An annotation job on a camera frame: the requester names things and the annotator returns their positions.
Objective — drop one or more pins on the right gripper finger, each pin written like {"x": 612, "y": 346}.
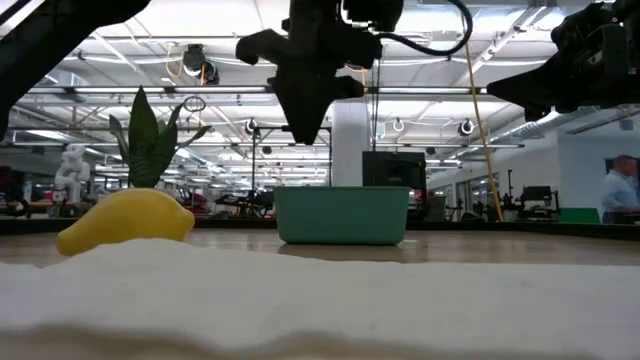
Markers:
{"x": 537, "y": 111}
{"x": 530, "y": 85}

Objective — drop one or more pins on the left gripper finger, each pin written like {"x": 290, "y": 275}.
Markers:
{"x": 265, "y": 47}
{"x": 307, "y": 105}

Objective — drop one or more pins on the green plastic tupperware container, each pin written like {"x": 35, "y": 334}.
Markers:
{"x": 342, "y": 215}

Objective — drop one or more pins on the yellow toy lemon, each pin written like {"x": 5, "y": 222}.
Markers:
{"x": 125, "y": 220}

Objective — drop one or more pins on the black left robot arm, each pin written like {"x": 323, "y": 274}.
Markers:
{"x": 55, "y": 45}

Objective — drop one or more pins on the white building column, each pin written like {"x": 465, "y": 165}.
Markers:
{"x": 350, "y": 145}

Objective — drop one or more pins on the long ceiling light strip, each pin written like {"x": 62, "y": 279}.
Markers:
{"x": 200, "y": 90}

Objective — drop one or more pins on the black monitor workstation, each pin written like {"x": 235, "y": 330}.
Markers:
{"x": 537, "y": 200}

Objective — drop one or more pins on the black box monitor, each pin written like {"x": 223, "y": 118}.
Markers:
{"x": 395, "y": 170}

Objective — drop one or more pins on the green panel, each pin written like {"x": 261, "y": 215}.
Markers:
{"x": 580, "y": 216}

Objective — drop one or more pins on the person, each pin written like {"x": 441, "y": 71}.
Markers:
{"x": 621, "y": 192}

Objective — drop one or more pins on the green plant in white pot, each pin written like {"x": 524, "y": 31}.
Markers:
{"x": 145, "y": 150}

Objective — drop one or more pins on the white cloth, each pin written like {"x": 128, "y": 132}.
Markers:
{"x": 320, "y": 305}

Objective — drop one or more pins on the white humanoid robot figure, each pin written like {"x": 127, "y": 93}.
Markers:
{"x": 72, "y": 172}

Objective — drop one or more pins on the silver air duct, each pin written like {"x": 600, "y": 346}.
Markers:
{"x": 540, "y": 127}

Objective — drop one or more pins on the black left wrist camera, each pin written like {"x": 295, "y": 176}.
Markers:
{"x": 372, "y": 12}

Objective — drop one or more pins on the black metal frame stand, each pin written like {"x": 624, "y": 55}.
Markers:
{"x": 255, "y": 160}

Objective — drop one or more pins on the black table edge rail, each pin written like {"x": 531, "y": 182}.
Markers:
{"x": 500, "y": 227}

